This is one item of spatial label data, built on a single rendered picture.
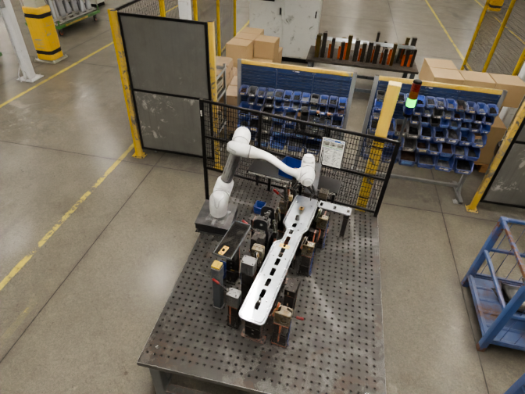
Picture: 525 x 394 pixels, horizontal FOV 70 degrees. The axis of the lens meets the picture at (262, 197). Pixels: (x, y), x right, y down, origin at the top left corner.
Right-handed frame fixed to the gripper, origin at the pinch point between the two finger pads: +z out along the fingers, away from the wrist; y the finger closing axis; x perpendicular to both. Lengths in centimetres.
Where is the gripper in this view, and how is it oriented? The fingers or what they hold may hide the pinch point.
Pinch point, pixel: (303, 196)
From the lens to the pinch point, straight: 317.3
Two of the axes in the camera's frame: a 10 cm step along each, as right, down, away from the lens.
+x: 3.5, -5.8, 7.4
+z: -0.4, 7.8, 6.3
